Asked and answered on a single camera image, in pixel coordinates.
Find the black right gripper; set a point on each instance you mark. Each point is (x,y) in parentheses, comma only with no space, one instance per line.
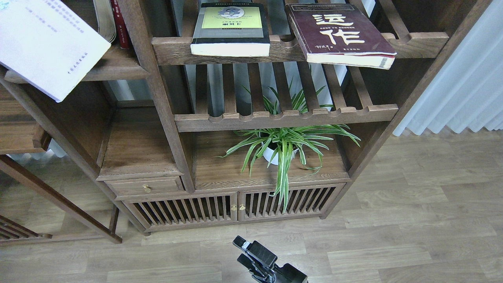
(260,262)

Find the pale pink white book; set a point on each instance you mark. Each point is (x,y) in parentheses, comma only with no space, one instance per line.
(48,45)

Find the brass drawer knob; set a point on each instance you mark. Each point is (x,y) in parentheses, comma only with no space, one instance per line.
(146,188)

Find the dark wooden bookshelf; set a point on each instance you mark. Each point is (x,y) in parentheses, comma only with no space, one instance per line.
(158,115)

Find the green spider plant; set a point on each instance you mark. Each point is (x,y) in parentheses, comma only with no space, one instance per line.
(283,142)

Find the yellow and black book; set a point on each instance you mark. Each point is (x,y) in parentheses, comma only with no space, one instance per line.
(235,29)

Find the maroon book with white characters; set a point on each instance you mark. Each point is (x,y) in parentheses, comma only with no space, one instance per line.
(339,34)

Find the red upright book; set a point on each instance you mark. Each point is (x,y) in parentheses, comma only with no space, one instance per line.
(121,29)

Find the cream-paged upright book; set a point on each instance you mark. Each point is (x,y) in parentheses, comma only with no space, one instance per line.
(105,19)

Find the white sheer curtain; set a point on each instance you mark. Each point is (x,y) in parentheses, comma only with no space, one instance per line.
(467,93)

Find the wooden side furniture frame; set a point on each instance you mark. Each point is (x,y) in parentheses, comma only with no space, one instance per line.
(21,134)

